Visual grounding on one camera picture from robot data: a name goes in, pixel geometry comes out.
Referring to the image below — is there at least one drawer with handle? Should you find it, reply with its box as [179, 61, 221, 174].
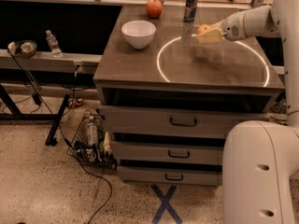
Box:
[112, 141, 223, 165]
[100, 105, 269, 139]
[118, 166, 222, 186]

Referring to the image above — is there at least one wire basket with bottles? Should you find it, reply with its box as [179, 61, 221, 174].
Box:
[69, 109, 117, 170]

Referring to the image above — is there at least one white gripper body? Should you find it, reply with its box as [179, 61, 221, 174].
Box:
[221, 12, 247, 41]

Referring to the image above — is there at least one orange fruit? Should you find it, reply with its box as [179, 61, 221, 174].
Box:
[196, 24, 210, 35]

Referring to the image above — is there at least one grey drawer cabinet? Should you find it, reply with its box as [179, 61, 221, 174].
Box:
[94, 6, 284, 175]

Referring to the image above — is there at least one top drawer with handle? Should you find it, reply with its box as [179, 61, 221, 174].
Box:
[100, 105, 269, 139]

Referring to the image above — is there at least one middle drawer with handle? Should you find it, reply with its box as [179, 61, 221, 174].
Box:
[112, 141, 223, 165]

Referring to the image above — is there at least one white bowl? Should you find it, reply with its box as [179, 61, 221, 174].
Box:
[121, 21, 156, 49]

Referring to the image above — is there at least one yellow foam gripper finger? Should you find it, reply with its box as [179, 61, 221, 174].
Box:
[210, 20, 224, 29]
[197, 28, 224, 44]

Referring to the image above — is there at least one clear plastic water bottle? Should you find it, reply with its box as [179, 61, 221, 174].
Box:
[46, 30, 63, 58]

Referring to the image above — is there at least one black floor cable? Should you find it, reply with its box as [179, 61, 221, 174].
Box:
[7, 49, 113, 224]

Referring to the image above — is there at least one black table leg left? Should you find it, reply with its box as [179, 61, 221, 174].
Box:
[0, 84, 70, 146]

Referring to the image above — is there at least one small bowl with items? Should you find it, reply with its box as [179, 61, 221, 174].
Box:
[7, 40, 37, 59]

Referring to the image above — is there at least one blue silver drink can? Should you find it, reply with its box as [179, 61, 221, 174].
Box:
[183, 0, 198, 22]

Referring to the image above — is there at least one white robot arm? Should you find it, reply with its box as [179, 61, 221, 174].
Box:
[196, 0, 299, 224]

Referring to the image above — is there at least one bottom drawer with handle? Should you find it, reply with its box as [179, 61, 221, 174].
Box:
[118, 166, 222, 186]

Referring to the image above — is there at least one blue tape cross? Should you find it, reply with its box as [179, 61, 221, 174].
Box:
[151, 185, 182, 224]

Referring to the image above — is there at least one red apple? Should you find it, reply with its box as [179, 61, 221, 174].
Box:
[146, 0, 163, 19]

